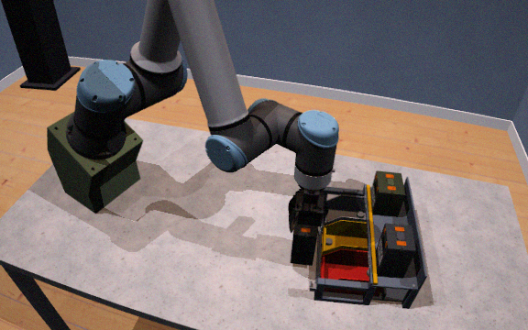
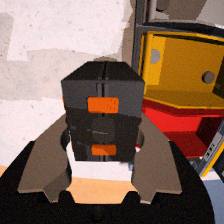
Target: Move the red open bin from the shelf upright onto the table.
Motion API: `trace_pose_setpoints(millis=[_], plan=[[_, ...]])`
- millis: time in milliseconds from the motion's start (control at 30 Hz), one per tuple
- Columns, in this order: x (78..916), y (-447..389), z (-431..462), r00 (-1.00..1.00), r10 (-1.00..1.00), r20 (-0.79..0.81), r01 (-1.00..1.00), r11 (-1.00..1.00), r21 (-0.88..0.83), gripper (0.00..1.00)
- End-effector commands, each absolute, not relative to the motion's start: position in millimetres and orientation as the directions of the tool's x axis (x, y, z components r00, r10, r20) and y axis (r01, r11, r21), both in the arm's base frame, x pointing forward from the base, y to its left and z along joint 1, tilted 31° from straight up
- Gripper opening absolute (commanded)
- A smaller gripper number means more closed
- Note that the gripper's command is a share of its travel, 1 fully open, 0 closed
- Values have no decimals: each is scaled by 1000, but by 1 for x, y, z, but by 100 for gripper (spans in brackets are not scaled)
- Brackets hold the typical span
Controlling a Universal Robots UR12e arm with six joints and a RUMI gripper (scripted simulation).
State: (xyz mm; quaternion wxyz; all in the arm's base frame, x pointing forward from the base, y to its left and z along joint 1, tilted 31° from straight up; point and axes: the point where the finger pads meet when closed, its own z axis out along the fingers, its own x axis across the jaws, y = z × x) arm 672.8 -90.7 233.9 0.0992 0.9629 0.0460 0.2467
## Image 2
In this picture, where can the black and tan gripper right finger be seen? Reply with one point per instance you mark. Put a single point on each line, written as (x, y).
(164, 177)

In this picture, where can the orange flat bar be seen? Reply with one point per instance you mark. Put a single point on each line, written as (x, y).
(213, 160)

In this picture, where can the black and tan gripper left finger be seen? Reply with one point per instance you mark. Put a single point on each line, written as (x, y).
(38, 174)

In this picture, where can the dark grey shelf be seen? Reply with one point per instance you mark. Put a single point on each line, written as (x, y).
(197, 163)

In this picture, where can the red bin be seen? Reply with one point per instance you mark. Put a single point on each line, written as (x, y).
(191, 129)

